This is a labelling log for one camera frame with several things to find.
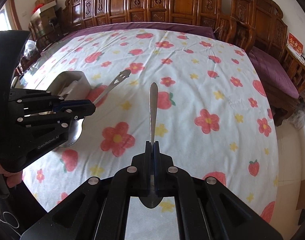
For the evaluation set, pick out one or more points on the stacked cardboard boxes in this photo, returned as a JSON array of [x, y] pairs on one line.
[[44, 20]]

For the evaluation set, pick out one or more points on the grey metal tray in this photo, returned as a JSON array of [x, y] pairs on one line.
[[71, 85]]

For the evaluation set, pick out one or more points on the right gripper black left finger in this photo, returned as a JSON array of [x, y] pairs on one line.
[[146, 169]]

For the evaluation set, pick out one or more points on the smiley handle metal spoon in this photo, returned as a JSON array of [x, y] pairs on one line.
[[116, 81]]

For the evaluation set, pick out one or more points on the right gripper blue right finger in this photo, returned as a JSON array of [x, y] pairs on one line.
[[160, 171]]

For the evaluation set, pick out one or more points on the plain stainless steel spoon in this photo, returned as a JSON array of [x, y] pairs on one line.
[[152, 200]]

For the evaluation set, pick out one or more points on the carved wooden side sofa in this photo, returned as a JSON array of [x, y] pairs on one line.
[[260, 24]]

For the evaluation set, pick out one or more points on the floral strawberry tablecloth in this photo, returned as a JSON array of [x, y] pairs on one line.
[[213, 115]]

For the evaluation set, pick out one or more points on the red gift box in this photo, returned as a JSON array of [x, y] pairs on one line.
[[294, 45]]

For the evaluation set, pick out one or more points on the purple sofa cushion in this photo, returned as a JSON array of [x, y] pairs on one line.
[[270, 70]]

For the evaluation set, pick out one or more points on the person's left hand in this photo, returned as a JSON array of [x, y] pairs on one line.
[[12, 179]]

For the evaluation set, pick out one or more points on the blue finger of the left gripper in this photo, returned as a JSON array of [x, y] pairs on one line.
[[80, 113], [72, 103]]

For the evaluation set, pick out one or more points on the carved wooden sofa bench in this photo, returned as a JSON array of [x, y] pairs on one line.
[[82, 14]]

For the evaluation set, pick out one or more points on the grey plastic bag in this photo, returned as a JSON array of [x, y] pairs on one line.
[[297, 119]]

